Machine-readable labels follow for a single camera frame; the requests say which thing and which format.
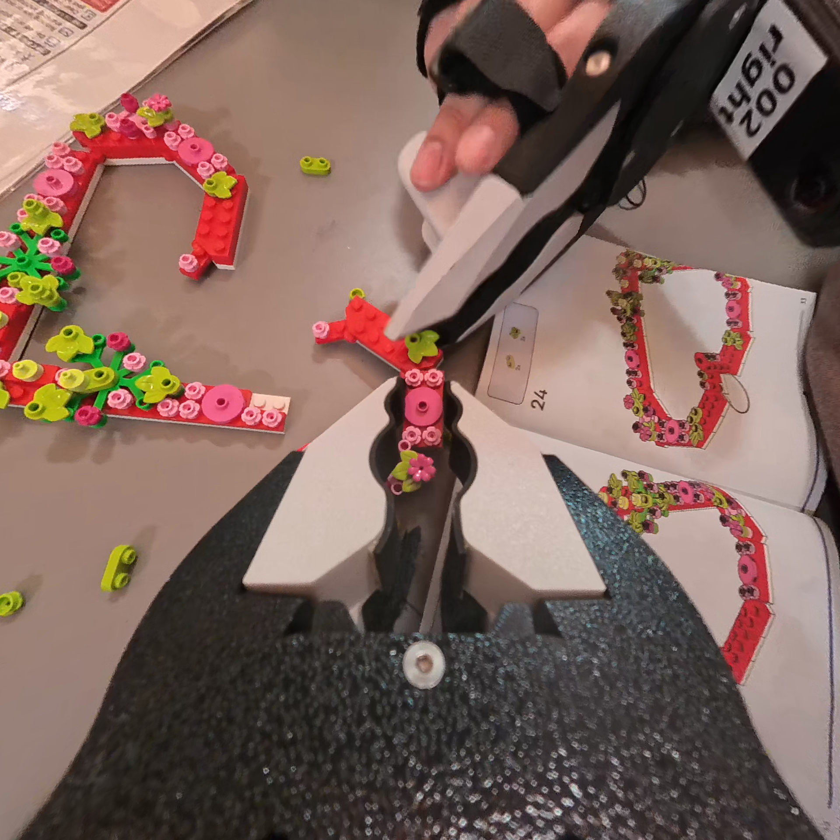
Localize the person's right hand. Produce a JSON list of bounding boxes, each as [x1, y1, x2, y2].
[[413, 0, 621, 193]]

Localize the newspaper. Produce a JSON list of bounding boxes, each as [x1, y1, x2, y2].
[[0, 0, 263, 198]]

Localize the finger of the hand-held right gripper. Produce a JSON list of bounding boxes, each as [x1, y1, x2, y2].
[[387, 176, 527, 343], [438, 104, 626, 347]]

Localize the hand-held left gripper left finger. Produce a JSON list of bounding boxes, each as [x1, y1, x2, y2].
[[241, 379, 411, 634]]

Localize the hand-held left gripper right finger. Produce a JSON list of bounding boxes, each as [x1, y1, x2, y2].
[[420, 381, 609, 634]]

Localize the lego instruction booklet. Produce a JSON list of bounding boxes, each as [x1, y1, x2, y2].
[[478, 233, 840, 840]]

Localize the person's brown clothing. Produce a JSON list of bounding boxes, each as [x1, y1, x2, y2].
[[804, 289, 840, 516]]

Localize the large red lego flower frame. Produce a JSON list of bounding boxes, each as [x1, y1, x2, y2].
[[0, 92, 291, 435]]

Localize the red lego segment pink flowers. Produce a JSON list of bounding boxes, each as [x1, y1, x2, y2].
[[314, 287, 463, 494]]

